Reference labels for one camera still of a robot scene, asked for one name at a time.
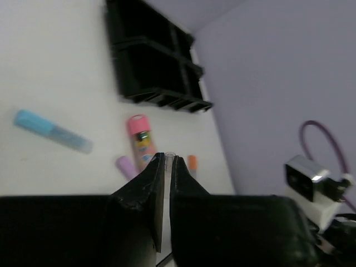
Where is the pink capped crayon tube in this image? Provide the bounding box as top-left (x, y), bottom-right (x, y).
top-left (127, 115), bottom-right (157, 171)

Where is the black compartment organizer tray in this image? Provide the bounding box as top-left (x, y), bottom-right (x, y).
top-left (105, 1), bottom-right (213, 113)

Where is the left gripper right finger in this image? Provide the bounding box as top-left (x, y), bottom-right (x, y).
top-left (170, 156), bottom-right (318, 266)

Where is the blue highlighter marker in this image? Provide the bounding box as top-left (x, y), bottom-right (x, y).
top-left (14, 110), bottom-right (93, 154)

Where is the purple highlighter marker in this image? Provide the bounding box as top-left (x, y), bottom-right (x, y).
top-left (115, 156), bottom-right (139, 181)

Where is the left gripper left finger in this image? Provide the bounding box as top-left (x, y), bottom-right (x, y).
top-left (1, 153), bottom-right (165, 266)

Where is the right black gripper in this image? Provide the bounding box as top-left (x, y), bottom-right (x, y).
top-left (314, 214), bottom-right (355, 267)

